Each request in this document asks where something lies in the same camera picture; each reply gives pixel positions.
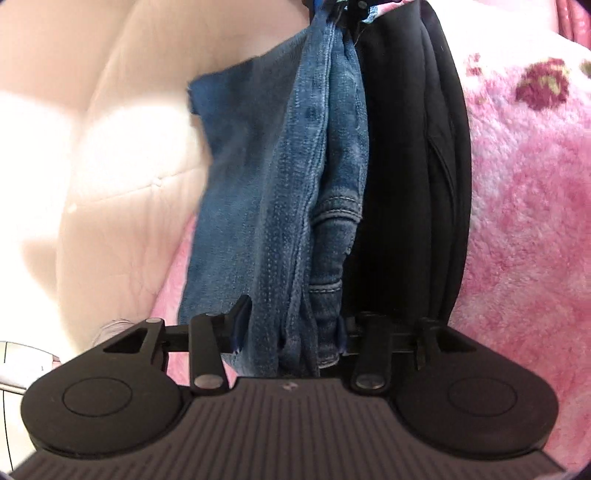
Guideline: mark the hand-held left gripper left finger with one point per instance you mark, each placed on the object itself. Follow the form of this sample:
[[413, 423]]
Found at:
[[242, 319]]

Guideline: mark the blue denim jeans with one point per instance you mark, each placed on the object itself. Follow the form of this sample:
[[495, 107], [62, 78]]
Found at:
[[277, 184]]

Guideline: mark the dark folded cloth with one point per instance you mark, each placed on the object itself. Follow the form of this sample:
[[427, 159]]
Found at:
[[406, 161]]

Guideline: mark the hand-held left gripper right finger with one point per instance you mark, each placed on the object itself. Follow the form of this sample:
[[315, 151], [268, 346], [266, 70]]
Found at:
[[371, 355]]

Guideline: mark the pink floral fleece blanket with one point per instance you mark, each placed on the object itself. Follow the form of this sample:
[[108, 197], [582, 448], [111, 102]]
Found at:
[[521, 230]]

